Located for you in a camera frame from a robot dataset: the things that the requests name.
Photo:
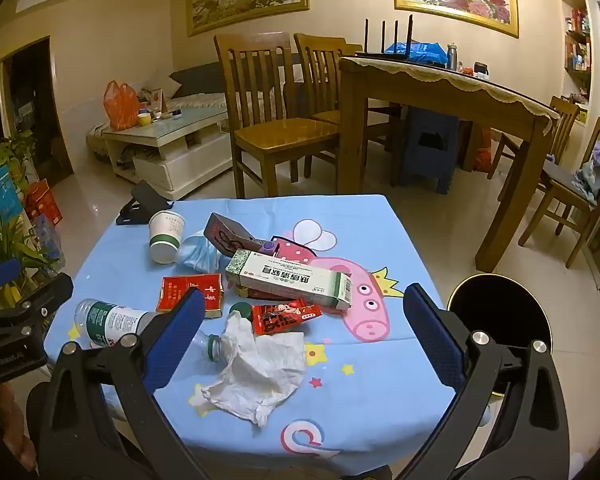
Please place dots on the brown patterned box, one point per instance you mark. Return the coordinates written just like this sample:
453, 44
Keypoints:
225, 232

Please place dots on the wooden slat-back chair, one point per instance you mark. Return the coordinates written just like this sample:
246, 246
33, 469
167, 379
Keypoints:
280, 135
325, 80
564, 115

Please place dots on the orange plastic bag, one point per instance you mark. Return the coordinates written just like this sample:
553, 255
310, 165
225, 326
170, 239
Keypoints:
121, 107

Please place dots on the grey sofa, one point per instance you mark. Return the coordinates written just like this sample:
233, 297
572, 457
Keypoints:
200, 80

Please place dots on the wooden dining table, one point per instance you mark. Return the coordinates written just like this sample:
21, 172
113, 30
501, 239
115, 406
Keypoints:
419, 97

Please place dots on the red snack packet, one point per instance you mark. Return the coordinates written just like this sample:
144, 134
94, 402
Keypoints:
280, 317

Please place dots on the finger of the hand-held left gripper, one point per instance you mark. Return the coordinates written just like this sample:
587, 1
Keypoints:
0, 274
40, 296

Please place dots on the black round trash bin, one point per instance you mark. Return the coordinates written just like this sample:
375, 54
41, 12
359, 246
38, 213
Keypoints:
499, 310

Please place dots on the cream lace table cover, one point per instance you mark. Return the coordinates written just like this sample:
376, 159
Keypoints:
479, 85

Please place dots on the red cigarette pack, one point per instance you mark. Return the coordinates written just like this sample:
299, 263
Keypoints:
172, 292

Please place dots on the wall shelf with goods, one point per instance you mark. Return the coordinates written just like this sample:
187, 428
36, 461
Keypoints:
579, 55

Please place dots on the blue face mask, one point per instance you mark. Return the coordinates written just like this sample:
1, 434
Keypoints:
200, 256

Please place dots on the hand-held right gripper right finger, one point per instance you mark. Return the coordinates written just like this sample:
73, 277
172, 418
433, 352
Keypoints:
432, 332

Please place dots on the white paper cup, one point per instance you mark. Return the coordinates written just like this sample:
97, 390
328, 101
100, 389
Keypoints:
167, 235

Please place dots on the grey thermos bottle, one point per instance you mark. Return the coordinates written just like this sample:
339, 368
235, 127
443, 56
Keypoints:
452, 57

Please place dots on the red bag under table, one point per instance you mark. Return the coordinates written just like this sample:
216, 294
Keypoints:
484, 152

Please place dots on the green bottle cap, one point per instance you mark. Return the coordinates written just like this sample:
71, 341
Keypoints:
242, 310

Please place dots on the blue plastic bag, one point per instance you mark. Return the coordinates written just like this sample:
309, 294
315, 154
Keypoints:
419, 52

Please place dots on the small yellow cup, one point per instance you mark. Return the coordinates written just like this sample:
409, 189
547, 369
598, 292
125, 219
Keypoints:
144, 119

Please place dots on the small purple cap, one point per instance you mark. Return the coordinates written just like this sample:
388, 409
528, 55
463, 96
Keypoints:
269, 247

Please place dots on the blue cartoon pig tablecloth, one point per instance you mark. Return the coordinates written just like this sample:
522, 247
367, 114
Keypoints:
369, 385

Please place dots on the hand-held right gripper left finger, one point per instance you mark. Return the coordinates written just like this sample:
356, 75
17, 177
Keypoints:
180, 332

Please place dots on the blue plastic stool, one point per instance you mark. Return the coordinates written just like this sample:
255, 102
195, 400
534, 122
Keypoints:
429, 160

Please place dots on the green potted plant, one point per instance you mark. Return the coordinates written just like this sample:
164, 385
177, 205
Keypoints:
0, 230

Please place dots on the white tissue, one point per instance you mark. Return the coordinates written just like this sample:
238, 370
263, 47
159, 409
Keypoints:
260, 365

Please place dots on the wooden chair with clothes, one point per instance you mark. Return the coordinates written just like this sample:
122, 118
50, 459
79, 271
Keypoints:
559, 195

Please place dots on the black wifi router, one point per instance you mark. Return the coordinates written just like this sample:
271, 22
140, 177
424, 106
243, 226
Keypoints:
379, 54

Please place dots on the orange gift boxes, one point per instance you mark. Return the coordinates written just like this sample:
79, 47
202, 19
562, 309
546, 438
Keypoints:
42, 205

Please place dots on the white coffee table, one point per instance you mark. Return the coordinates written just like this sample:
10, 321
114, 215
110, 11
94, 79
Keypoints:
180, 165

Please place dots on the green white medicine box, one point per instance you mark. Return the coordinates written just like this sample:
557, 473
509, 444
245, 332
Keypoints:
290, 276

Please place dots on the clear plastic bottle green label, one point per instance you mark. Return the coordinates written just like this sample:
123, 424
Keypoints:
105, 317

